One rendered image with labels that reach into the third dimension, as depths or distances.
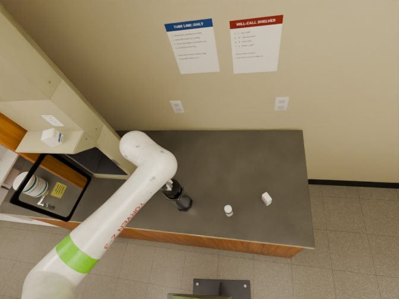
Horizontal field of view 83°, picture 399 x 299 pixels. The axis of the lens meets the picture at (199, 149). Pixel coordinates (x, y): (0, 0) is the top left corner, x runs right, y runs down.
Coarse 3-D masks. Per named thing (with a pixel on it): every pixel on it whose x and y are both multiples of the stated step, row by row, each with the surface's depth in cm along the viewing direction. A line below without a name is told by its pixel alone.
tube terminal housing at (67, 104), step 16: (64, 80) 92; (64, 96) 90; (80, 96) 104; (16, 112) 95; (32, 112) 93; (48, 112) 92; (64, 112) 91; (80, 112) 99; (96, 112) 121; (32, 128) 106; (48, 128) 103; (64, 128) 101; (80, 128) 100; (96, 128) 109; (112, 128) 143; (96, 144) 111; (112, 144) 122; (96, 176) 154; (112, 176) 149; (128, 176) 145
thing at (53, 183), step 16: (48, 160) 120; (32, 176) 113; (48, 176) 121; (64, 176) 130; (80, 176) 141; (32, 192) 114; (48, 192) 122; (64, 192) 132; (80, 192) 143; (64, 208) 133
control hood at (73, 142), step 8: (24, 136) 107; (32, 136) 106; (40, 136) 104; (64, 136) 101; (72, 136) 100; (80, 136) 100; (88, 136) 104; (24, 144) 104; (32, 144) 103; (40, 144) 102; (64, 144) 99; (72, 144) 98; (80, 144) 99; (88, 144) 104; (32, 152) 101; (40, 152) 100; (48, 152) 99; (56, 152) 98; (64, 152) 97; (72, 152) 96
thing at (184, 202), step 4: (180, 184) 116; (180, 188) 115; (180, 192) 114; (184, 192) 119; (164, 196) 114; (168, 196) 118; (172, 196) 126; (176, 196) 113; (184, 196) 119; (188, 196) 128; (172, 200) 113; (176, 200) 113; (180, 200) 118; (184, 200) 121; (188, 200) 127; (176, 204) 121; (180, 204) 122; (184, 204) 124; (188, 204) 128; (180, 208) 128; (184, 208) 128
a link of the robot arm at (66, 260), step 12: (60, 252) 59; (72, 252) 59; (48, 264) 58; (60, 264) 57; (72, 264) 58; (84, 264) 60; (36, 276) 55; (48, 276) 55; (60, 276) 56; (72, 276) 58; (84, 276) 62; (24, 288) 54
